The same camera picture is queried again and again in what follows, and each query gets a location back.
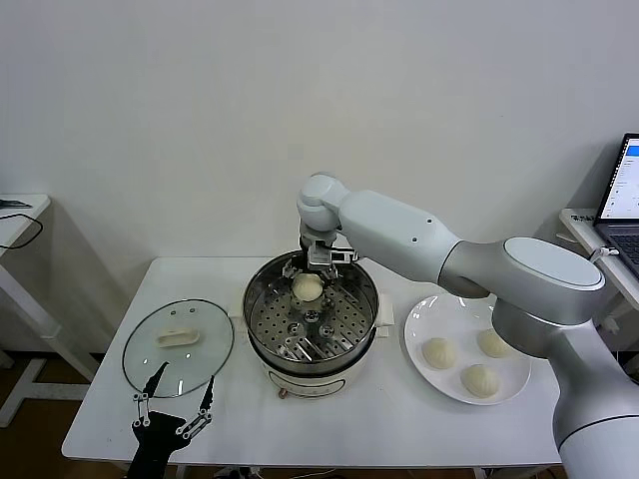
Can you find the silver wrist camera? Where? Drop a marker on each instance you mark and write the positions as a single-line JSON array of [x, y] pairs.
[[332, 255]]

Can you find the white side table with laptop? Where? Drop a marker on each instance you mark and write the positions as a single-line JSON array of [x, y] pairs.
[[579, 229]]

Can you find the cream electric cooking pot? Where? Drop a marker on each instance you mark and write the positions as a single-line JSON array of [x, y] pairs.
[[309, 381]]

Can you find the white steamed baozi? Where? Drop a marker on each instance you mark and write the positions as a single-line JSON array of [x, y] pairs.
[[439, 353], [479, 381], [307, 289], [491, 345]]

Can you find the grey open laptop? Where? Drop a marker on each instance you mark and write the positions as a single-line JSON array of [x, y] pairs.
[[624, 189]]

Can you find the round white plate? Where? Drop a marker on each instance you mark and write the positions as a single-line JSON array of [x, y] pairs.
[[424, 324]]

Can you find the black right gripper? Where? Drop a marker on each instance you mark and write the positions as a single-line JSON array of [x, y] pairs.
[[303, 252]]

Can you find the perforated stainless steel steamer basket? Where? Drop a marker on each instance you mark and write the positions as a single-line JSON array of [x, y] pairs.
[[309, 329]]

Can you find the round glass pot lid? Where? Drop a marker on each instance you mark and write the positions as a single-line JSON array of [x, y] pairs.
[[199, 359]]

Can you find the dark flat device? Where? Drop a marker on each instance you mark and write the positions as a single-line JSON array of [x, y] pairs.
[[12, 203]]

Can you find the white power adapter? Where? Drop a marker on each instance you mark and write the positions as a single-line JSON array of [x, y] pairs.
[[612, 327]]

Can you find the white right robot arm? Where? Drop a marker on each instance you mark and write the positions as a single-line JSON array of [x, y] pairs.
[[399, 224]]

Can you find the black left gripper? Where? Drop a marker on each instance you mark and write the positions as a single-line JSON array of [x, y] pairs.
[[162, 431]]

